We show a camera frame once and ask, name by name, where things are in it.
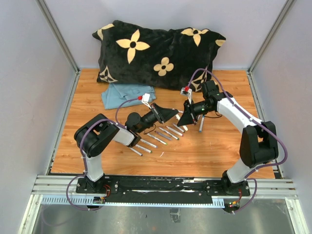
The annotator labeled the green capped white marker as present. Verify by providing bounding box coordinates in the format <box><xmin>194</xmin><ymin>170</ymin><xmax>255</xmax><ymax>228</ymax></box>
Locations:
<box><xmin>135</xmin><ymin>144</ymin><xmax>153</xmax><ymax>154</ymax></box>

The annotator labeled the light blue capped marker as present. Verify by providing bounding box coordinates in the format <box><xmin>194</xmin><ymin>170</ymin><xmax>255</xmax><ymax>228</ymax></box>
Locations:
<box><xmin>140</xmin><ymin>139</ymin><xmax>158</xmax><ymax>148</ymax></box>

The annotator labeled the sky blue capped marker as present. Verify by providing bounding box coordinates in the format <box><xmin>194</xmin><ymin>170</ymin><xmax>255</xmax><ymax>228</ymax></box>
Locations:
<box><xmin>199</xmin><ymin>115</ymin><xmax>205</xmax><ymax>133</ymax></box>

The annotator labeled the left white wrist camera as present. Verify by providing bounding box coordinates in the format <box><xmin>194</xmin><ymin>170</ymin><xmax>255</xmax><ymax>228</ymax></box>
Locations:
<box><xmin>141</xmin><ymin>93</ymin><xmax>151</xmax><ymax>109</ymax></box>

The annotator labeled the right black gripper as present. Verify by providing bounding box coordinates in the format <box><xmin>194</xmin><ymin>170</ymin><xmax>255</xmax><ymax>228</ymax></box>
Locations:
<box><xmin>177</xmin><ymin>99</ymin><xmax>213</xmax><ymax>126</ymax></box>

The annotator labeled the aluminium frame rail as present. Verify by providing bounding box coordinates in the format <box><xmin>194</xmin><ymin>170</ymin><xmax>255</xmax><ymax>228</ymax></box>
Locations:
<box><xmin>36</xmin><ymin>0</ymin><xmax>80</xmax><ymax>74</ymax></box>

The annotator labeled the grey marker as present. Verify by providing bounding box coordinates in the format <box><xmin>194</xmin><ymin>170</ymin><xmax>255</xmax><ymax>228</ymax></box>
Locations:
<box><xmin>155</xmin><ymin>131</ymin><xmax>172</xmax><ymax>141</ymax></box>

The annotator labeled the blue capped white marker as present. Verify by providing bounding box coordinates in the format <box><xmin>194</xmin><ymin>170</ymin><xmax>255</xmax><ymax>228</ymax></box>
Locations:
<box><xmin>129</xmin><ymin>147</ymin><xmax>143</xmax><ymax>156</ymax></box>

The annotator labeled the black floral pillow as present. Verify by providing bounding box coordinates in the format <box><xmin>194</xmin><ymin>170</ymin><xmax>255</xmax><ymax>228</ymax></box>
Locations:
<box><xmin>92</xmin><ymin>20</ymin><xmax>226</xmax><ymax>92</ymax></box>

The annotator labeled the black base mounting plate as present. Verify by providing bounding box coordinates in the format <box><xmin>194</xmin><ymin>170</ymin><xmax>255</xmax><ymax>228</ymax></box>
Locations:
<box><xmin>76</xmin><ymin>175</ymin><xmax>251</xmax><ymax>205</ymax></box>

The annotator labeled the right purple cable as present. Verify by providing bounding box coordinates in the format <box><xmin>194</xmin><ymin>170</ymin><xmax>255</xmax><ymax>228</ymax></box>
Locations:
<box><xmin>184</xmin><ymin>68</ymin><xmax>289</xmax><ymax>215</ymax></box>

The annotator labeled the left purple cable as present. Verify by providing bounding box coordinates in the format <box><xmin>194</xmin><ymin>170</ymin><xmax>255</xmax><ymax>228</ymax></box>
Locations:
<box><xmin>66</xmin><ymin>95</ymin><xmax>143</xmax><ymax>212</ymax></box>

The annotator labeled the light blue folded cloth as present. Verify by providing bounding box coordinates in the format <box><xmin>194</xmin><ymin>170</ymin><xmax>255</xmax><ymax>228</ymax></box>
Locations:
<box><xmin>101</xmin><ymin>83</ymin><xmax>156</xmax><ymax>110</ymax></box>

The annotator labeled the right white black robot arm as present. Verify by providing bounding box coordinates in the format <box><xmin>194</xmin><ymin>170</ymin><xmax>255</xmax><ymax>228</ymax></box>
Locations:
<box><xmin>178</xmin><ymin>80</ymin><xmax>278</xmax><ymax>195</ymax></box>

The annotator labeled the purple cable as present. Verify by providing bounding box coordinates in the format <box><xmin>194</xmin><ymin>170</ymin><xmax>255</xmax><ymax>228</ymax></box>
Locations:
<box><xmin>66</xmin><ymin>95</ymin><xmax>143</xmax><ymax>212</ymax></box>
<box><xmin>184</xmin><ymin>68</ymin><xmax>289</xmax><ymax>215</ymax></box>

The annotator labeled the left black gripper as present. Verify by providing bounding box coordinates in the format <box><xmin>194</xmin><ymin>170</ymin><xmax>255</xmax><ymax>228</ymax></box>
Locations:
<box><xmin>136</xmin><ymin>102</ymin><xmax>178</xmax><ymax>134</ymax></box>

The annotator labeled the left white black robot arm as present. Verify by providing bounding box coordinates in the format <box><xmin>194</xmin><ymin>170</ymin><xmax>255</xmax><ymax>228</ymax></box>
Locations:
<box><xmin>74</xmin><ymin>103</ymin><xmax>178</xmax><ymax>193</ymax></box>

